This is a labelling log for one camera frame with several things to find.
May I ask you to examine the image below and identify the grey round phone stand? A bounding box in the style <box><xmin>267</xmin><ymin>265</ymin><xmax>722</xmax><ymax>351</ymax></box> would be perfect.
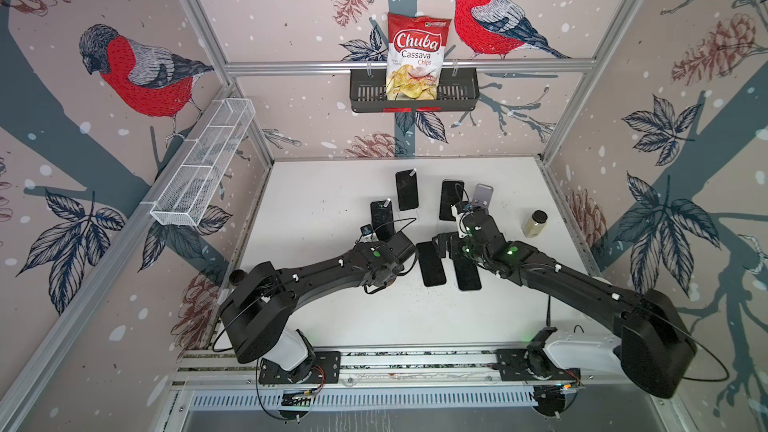
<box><xmin>471</xmin><ymin>183</ymin><xmax>494</xmax><ymax>210</ymax></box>

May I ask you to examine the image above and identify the black phone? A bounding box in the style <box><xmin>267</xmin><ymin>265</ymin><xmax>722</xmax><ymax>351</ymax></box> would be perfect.
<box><xmin>395</xmin><ymin>169</ymin><xmax>419</xmax><ymax>211</ymax></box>
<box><xmin>416</xmin><ymin>241</ymin><xmax>447</xmax><ymax>288</ymax></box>
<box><xmin>439</xmin><ymin>179</ymin><xmax>464</xmax><ymax>222</ymax></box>
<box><xmin>452</xmin><ymin>257</ymin><xmax>482</xmax><ymax>292</ymax></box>

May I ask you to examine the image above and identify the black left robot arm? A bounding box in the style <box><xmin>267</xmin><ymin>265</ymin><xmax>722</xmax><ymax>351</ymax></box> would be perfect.
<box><xmin>218</xmin><ymin>232</ymin><xmax>417</xmax><ymax>364</ymax></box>

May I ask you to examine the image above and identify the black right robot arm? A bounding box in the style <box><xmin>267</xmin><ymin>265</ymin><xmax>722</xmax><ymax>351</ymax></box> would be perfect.
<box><xmin>435</xmin><ymin>201</ymin><xmax>697</xmax><ymax>399</ymax></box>

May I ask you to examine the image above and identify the purple edged phone on stand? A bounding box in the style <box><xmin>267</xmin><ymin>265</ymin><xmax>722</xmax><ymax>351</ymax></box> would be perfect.
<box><xmin>370</xmin><ymin>199</ymin><xmax>395</xmax><ymax>242</ymax></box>

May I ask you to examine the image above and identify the yellow liquid jar black lid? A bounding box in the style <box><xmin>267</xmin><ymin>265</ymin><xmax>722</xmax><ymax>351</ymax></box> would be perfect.
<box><xmin>522</xmin><ymin>210</ymin><xmax>548</xmax><ymax>238</ymax></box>

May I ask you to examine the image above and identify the red cassava chips bag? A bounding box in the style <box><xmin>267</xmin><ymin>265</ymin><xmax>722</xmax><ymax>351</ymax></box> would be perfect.
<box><xmin>385</xmin><ymin>13</ymin><xmax>451</xmax><ymax>101</ymax></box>

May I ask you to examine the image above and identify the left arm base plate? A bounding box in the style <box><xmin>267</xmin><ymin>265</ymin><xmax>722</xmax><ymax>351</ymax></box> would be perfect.
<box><xmin>258</xmin><ymin>351</ymin><xmax>341</xmax><ymax>385</ymax></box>

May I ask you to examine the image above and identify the black wall basket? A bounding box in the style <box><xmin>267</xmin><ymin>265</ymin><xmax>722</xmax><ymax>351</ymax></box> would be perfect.
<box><xmin>349</xmin><ymin>69</ymin><xmax>480</xmax><ymax>113</ymax></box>

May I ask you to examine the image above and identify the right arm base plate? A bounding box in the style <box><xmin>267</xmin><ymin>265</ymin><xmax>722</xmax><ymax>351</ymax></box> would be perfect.
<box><xmin>495</xmin><ymin>348</ymin><xmax>581</xmax><ymax>382</ymax></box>

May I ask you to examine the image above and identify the white wire mesh basket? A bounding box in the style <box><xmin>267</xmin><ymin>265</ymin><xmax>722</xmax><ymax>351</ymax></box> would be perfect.
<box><xmin>150</xmin><ymin>98</ymin><xmax>255</xmax><ymax>227</ymax></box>

